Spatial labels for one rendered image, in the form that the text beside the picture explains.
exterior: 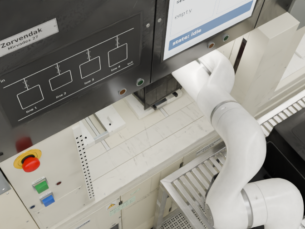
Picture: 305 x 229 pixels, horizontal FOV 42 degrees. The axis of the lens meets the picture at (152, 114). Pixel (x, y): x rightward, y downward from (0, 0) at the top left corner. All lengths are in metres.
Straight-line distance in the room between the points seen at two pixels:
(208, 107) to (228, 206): 0.27
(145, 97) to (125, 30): 0.64
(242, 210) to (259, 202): 0.04
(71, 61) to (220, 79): 0.49
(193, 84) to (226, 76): 0.12
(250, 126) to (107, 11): 0.41
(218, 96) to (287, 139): 0.65
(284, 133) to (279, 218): 0.72
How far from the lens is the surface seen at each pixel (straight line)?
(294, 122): 1.69
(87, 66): 0.80
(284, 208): 0.97
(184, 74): 1.22
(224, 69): 1.14
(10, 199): 1.07
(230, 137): 0.92
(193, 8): 0.88
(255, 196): 0.94
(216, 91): 1.06
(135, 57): 0.87
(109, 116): 1.52
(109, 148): 1.49
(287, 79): 1.79
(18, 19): 0.65
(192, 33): 0.95
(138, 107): 1.54
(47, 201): 1.17
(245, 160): 0.90
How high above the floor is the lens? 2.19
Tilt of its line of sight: 57 degrees down
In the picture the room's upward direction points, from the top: 5 degrees clockwise
